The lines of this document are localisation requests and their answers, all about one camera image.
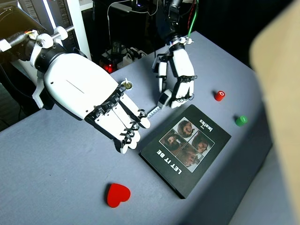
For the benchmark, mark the black power adapter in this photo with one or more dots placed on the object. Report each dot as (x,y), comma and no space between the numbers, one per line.
(116,47)

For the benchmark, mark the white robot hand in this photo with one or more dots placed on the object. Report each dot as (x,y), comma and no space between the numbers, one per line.
(77,84)
(184,63)

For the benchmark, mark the white frame post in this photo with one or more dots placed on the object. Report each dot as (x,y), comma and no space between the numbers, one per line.
(78,28)

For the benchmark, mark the grey table cloth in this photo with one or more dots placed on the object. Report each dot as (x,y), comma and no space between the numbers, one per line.
(58,187)

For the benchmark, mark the red heart block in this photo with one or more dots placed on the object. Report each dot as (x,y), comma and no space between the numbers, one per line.
(117,195)

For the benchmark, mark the black cabinet with light strip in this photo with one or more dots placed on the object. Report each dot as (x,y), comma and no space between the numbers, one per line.
(63,14)

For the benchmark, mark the black Let It Be album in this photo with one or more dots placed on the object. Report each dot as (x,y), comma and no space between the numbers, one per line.
(168,178)

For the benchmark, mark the black computer case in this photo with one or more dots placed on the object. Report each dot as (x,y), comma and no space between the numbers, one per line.
(122,23)

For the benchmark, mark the white power strip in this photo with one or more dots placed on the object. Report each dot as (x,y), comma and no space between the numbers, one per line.
(127,58)

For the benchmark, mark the green cylinder block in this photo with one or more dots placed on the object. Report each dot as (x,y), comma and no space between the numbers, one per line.
(241,121)

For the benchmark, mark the red cylinder block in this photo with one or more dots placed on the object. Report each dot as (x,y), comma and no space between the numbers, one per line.
(219,96)

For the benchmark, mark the blurred beige panel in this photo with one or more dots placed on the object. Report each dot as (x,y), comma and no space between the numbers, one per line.
(281,70)

